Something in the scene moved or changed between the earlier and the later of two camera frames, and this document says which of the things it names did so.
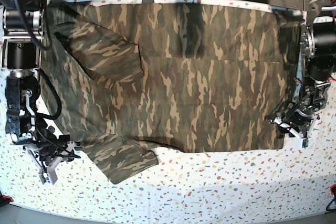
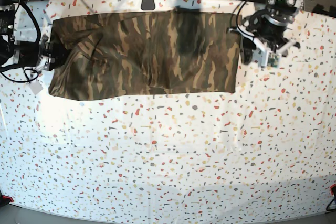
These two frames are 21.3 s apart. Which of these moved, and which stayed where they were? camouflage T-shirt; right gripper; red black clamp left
Moved: camouflage T-shirt; right gripper
Stayed: red black clamp left
